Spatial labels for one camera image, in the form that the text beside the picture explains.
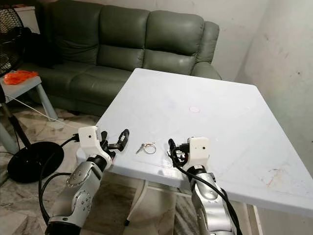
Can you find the black bag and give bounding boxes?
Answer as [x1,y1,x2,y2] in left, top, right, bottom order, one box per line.
[24,33,64,68]

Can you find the white cabinet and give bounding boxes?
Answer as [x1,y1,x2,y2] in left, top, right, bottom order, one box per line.
[14,6,40,34]

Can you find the keys on large ring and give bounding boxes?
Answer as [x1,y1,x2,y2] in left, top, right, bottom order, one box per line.
[137,142,157,155]

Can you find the white plastic folding table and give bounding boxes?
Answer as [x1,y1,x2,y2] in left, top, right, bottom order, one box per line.
[77,68,313,231]

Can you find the black standing fan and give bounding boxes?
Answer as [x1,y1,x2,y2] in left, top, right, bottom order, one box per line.
[0,7,64,184]

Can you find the green leather sofa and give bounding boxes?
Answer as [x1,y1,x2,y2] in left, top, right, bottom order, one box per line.
[24,0,222,117]

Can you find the thin white cord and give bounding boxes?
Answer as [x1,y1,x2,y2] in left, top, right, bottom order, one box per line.
[12,95,84,129]

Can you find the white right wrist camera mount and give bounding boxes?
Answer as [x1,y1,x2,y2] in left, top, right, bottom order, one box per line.
[187,137,210,169]

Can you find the orange plastic bag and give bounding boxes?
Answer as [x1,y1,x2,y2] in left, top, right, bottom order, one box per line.
[4,70,39,86]

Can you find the small grey side table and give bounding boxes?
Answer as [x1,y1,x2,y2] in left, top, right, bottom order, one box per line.
[0,76,58,155]

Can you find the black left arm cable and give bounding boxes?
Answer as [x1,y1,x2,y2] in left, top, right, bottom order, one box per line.
[38,135,81,226]

